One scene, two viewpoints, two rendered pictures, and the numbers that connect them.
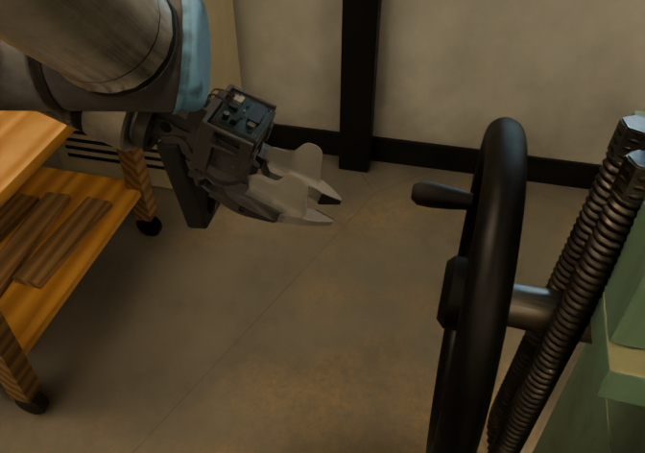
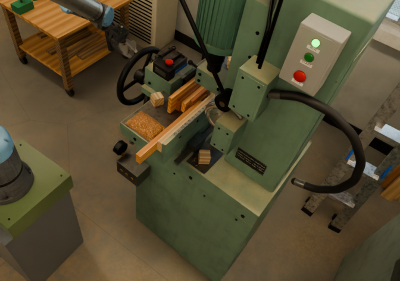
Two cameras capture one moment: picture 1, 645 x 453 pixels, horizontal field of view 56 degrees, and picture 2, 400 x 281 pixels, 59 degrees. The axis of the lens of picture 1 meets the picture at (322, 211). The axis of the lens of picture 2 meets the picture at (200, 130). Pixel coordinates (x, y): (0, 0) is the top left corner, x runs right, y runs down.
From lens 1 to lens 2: 1.20 m
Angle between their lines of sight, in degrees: 12
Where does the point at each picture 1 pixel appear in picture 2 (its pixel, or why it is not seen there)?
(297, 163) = (131, 44)
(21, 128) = not seen: hidden behind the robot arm
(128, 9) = (91, 11)
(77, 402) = (81, 97)
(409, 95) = not seen: hidden behind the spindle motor
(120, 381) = (96, 97)
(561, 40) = not seen: hidden behind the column
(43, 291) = (83, 61)
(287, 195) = (124, 49)
